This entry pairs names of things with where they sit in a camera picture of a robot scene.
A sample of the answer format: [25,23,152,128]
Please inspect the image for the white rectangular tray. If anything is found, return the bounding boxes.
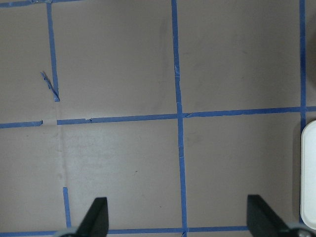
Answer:
[300,121,316,230]

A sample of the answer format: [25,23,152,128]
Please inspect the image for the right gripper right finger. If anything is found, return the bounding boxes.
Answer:
[247,195,291,237]

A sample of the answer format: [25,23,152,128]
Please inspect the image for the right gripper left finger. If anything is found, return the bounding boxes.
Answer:
[75,197,109,237]

